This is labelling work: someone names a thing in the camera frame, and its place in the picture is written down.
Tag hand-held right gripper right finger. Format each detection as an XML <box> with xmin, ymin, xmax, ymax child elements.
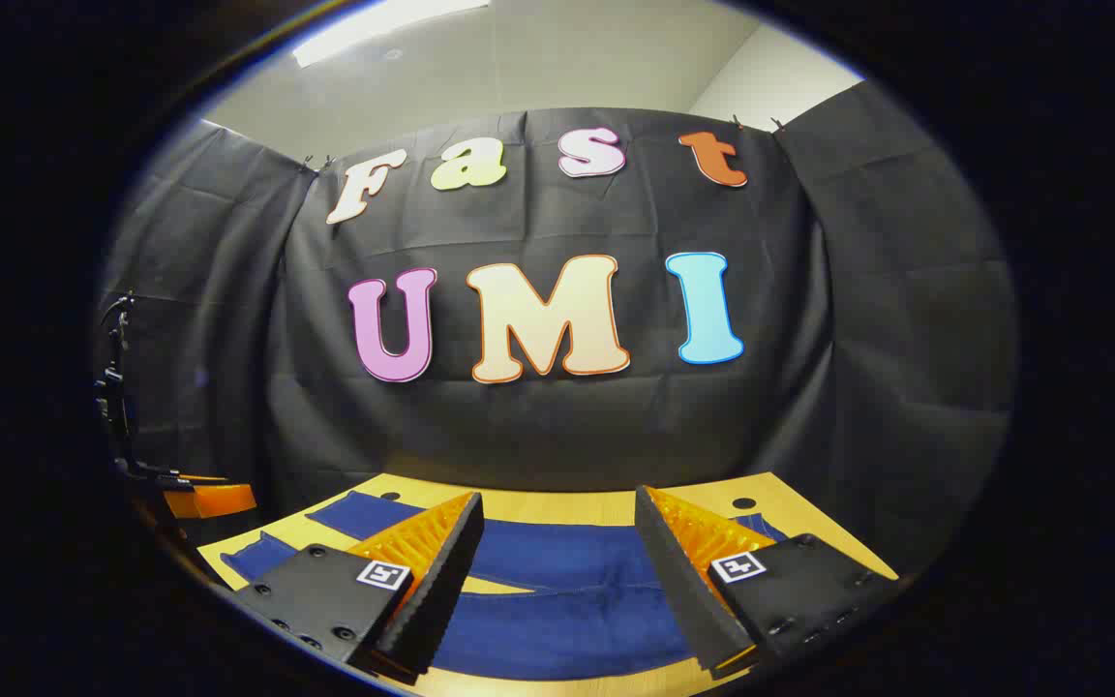
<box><xmin>633</xmin><ymin>484</ymin><xmax>905</xmax><ymax>681</ymax></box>

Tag blue denim jeans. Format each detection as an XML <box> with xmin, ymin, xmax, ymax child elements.
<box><xmin>221</xmin><ymin>489</ymin><xmax>791</xmax><ymax>682</ymax></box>

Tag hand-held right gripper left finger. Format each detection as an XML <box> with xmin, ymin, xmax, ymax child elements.
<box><xmin>226</xmin><ymin>490</ymin><xmax>486</xmax><ymax>679</ymax></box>

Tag black backdrop cloth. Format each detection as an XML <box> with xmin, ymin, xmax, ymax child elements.
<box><xmin>93</xmin><ymin>80</ymin><xmax>1018</xmax><ymax>582</ymax></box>

